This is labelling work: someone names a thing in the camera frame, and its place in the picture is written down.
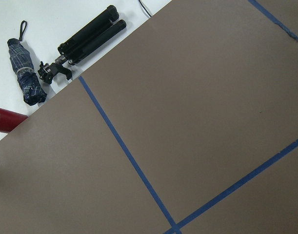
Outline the black folded tripod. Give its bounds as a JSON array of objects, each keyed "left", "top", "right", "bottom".
[{"left": 38, "top": 5, "right": 126, "bottom": 84}]

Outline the blue folded umbrella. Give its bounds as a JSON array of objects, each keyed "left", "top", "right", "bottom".
[{"left": 7, "top": 20, "right": 47, "bottom": 106}]

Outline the red cylinder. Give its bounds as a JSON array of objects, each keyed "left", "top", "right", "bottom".
[{"left": 0, "top": 108, "right": 28, "bottom": 133}]

